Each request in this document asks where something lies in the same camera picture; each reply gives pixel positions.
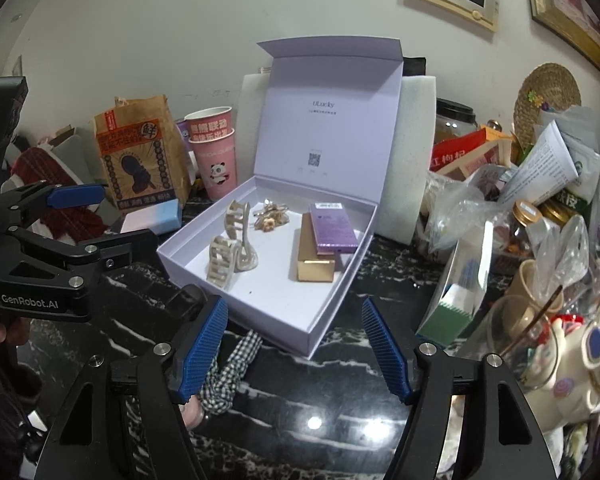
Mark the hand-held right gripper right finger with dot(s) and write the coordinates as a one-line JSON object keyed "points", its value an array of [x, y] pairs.
{"points": [[387, 355]]}

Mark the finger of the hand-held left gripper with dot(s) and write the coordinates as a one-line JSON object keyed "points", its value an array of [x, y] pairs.
{"points": [[75, 195], [120, 250]]}

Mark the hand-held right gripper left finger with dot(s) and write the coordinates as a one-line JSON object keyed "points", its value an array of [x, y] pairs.
{"points": [[200, 355]]}

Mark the black white gingham scrunchie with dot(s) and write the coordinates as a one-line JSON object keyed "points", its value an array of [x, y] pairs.
{"points": [[230, 375]]}

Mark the beige hair claw clip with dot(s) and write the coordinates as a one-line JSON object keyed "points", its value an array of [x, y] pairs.
{"points": [[222, 260]]}

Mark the lavender gift box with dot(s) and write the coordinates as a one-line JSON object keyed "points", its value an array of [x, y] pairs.
{"points": [[275, 285]]}

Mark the gold rectangular box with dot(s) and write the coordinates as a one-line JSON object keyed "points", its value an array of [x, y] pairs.
{"points": [[315, 265]]}

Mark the small purple box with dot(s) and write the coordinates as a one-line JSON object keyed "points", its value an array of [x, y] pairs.
{"points": [[332, 230]]}

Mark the small gold hair clip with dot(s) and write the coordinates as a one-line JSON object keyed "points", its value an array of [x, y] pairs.
{"points": [[270, 220]]}

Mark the light blue white small box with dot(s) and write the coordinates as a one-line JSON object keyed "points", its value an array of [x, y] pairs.
{"points": [[150, 217]]}

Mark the grey cardboard box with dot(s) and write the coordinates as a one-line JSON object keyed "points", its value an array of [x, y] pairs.
{"points": [[72, 150]]}

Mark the red plaid cloth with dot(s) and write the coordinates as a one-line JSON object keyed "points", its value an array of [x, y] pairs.
{"points": [[35, 165]]}

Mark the brown printed paper bag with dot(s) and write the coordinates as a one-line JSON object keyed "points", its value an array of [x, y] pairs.
{"points": [[135, 160]]}

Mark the green striped carton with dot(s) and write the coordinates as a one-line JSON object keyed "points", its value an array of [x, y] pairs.
{"points": [[450, 320]]}

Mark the clear glass beaker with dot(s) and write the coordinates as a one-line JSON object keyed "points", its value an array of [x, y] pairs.
{"points": [[510, 325]]}

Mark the pink panda paper cup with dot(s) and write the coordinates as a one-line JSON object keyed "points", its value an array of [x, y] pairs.
{"points": [[217, 170]]}

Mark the pink lettered paper cup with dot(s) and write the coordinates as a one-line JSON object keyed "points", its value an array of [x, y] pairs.
{"points": [[207, 122]]}

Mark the gold long spoon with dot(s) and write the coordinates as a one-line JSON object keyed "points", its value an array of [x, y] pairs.
{"points": [[540, 315]]}

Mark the beige cup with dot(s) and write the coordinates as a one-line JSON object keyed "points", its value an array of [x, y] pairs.
{"points": [[527, 280]]}

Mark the clear plastic bag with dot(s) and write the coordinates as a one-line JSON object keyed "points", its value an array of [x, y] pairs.
{"points": [[460, 210], [560, 255]]}

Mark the cream ceramic teapot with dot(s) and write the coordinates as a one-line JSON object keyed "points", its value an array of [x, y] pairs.
{"points": [[570, 390]]}

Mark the white foam block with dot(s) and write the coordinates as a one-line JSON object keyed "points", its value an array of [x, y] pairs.
{"points": [[415, 160]]}

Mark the gold-lidded glass jar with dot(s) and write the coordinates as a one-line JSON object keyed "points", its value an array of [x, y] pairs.
{"points": [[525, 212], [557, 212]]}

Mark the red packet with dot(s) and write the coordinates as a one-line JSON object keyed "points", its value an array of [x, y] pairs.
{"points": [[455, 160]]}

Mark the beige wooden box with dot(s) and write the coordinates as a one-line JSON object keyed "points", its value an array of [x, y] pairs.
{"points": [[480, 160]]}

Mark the black-lidded glass jar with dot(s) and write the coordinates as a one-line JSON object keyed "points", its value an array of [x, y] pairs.
{"points": [[452, 125]]}

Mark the folded paper leaflet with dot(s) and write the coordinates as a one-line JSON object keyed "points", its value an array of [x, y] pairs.
{"points": [[545, 165]]}

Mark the white packet green logo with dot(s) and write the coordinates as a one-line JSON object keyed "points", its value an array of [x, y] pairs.
{"points": [[582, 160]]}

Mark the black flat object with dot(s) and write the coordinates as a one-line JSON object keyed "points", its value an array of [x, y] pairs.
{"points": [[415, 66]]}

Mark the woven round coaster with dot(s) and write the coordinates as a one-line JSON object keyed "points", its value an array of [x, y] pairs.
{"points": [[550, 85]]}

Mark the framed picture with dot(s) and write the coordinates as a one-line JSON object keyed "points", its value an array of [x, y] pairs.
{"points": [[565, 5]]}

